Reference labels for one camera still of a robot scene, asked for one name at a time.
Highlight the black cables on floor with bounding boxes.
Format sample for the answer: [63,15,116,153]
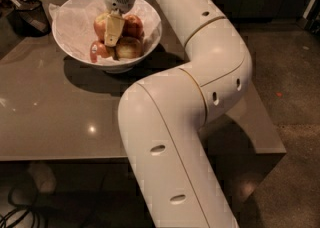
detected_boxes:
[0,178,49,228]

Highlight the black mesh basket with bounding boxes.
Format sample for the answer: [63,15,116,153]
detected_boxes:
[8,0,51,37]

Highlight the red apple with sticker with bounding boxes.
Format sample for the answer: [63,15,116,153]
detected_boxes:
[90,41,115,63]

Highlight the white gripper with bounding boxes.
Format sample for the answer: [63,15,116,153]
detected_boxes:
[104,0,135,47]

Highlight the yellow-red apple front right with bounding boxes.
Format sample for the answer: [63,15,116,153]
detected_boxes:
[115,37,143,59]

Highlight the large red-yellow apple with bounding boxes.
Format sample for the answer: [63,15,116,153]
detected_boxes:
[93,12,109,42]

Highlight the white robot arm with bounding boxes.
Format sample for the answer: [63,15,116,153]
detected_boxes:
[105,0,252,228]

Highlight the white ceramic bowl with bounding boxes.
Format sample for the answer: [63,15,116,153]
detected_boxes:
[51,0,163,74]

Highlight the red apple at back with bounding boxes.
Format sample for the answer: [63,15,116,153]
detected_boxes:
[123,14,143,38]

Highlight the white crumpled paper liner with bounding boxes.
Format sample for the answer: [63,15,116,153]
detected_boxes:
[48,0,162,66]

